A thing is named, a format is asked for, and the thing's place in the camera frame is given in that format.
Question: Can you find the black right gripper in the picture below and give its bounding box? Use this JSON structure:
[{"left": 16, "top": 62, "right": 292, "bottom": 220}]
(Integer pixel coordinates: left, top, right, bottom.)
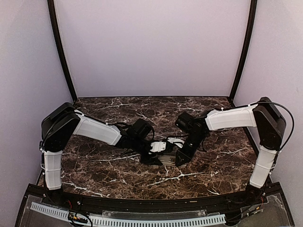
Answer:
[{"left": 176, "top": 131, "right": 207, "bottom": 166}]

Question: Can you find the white remote control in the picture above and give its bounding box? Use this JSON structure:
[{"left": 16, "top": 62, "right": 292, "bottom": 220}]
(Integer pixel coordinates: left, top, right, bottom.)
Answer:
[{"left": 157, "top": 155, "right": 177, "bottom": 167}]

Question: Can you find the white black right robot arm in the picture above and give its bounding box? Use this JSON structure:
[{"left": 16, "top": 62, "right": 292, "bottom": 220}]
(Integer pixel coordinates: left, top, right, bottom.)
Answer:
[{"left": 175, "top": 97, "right": 288, "bottom": 205}]

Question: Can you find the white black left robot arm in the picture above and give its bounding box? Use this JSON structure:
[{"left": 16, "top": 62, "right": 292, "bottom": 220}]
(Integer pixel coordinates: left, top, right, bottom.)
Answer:
[{"left": 39, "top": 102, "right": 162, "bottom": 206}]

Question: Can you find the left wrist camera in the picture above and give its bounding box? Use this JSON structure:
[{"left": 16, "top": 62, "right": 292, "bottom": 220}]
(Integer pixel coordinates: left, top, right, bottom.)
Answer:
[{"left": 150, "top": 141, "right": 168, "bottom": 153}]

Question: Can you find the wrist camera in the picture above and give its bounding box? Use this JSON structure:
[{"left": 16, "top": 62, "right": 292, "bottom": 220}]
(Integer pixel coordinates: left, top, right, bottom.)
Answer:
[
  {"left": 167, "top": 137, "right": 185, "bottom": 148},
  {"left": 150, "top": 141, "right": 168, "bottom": 153}
]

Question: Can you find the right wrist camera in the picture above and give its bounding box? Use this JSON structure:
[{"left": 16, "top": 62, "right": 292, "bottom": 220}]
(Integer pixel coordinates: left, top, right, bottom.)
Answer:
[{"left": 167, "top": 137, "right": 185, "bottom": 148}]

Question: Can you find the white slotted cable duct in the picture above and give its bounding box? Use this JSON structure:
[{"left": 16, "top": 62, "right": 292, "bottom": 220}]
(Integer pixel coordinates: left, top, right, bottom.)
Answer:
[{"left": 30, "top": 202, "right": 226, "bottom": 227}]

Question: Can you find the black front rail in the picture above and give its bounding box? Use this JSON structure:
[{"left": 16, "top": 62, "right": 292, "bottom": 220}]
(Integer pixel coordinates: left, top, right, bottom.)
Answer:
[{"left": 26, "top": 183, "right": 282, "bottom": 215}]

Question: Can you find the black vertical frame post right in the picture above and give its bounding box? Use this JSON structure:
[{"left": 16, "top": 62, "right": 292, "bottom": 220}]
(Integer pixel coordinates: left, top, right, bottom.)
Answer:
[{"left": 229, "top": 0, "right": 258, "bottom": 102}]

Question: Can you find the black vertical frame post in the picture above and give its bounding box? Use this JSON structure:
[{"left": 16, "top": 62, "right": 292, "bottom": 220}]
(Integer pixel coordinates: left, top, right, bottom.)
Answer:
[
  {"left": 229, "top": 0, "right": 258, "bottom": 102},
  {"left": 47, "top": 0, "right": 78, "bottom": 102}
]

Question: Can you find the black vertical frame post left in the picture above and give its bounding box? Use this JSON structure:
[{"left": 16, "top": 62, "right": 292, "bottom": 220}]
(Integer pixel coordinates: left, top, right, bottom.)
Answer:
[{"left": 47, "top": 0, "right": 78, "bottom": 102}]

